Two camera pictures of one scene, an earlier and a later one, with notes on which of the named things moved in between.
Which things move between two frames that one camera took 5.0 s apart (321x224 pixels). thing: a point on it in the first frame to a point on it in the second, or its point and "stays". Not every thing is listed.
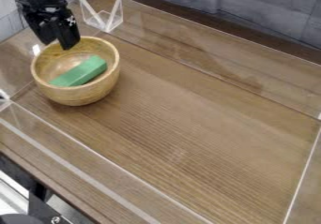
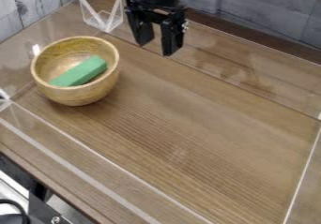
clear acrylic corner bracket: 106,20 stays
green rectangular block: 93,67 stays
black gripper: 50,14 to 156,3
